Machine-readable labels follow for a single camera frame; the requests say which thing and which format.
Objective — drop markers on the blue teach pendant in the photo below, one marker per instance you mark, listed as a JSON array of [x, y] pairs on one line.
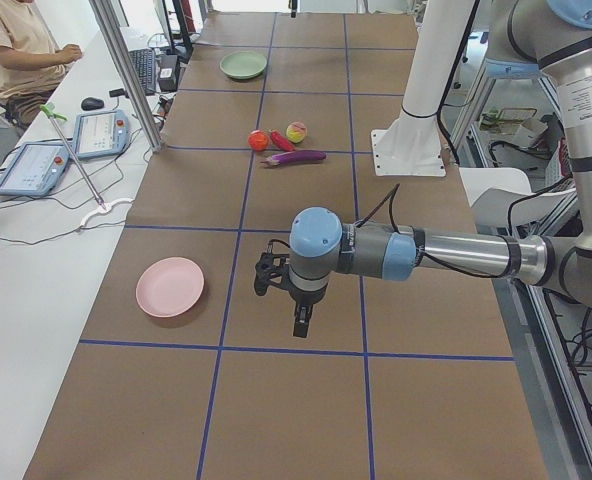
[[35, 170], [100, 133]]

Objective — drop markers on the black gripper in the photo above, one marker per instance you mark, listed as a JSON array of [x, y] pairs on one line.
[[306, 297]]

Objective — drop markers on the far blue teach pendant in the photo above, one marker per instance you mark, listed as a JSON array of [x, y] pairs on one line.
[[100, 133]]

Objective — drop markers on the black computer mouse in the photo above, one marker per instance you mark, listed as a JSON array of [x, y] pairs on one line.
[[91, 103]]

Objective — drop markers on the white chair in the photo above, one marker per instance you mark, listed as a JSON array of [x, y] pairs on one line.
[[503, 197]]

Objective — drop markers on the seated person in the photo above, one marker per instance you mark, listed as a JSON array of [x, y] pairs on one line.
[[32, 66]]

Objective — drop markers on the green plate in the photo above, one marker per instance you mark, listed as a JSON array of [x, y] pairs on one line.
[[243, 65]]

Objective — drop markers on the near blue teach pendant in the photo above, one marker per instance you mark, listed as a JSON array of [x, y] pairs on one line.
[[35, 170]]

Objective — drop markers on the yellow pink peach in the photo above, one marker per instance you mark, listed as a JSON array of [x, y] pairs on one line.
[[296, 132]]

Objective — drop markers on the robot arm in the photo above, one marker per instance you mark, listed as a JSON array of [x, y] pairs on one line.
[[553, 38]]

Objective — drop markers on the purple eggplant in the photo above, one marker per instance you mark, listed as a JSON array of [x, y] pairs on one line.
[[294, 157]]

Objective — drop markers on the red chili pepper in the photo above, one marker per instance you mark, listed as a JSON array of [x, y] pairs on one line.
[[281, 142]]

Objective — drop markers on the reacher grabber stick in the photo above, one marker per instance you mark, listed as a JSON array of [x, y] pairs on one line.
[[103, 207]]

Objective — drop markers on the pink plate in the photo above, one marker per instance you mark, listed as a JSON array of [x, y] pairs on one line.
[[169, 287]]

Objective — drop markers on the aluminium frame post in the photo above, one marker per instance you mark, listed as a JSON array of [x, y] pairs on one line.
[[111, 31]]

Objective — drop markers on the black keyboard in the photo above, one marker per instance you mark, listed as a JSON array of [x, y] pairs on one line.
[[144, 64]]

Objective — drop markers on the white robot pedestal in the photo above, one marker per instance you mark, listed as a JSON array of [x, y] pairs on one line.
[[411, 145]]

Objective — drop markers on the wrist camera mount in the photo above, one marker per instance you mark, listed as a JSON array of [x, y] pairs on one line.
[[272, 269]]

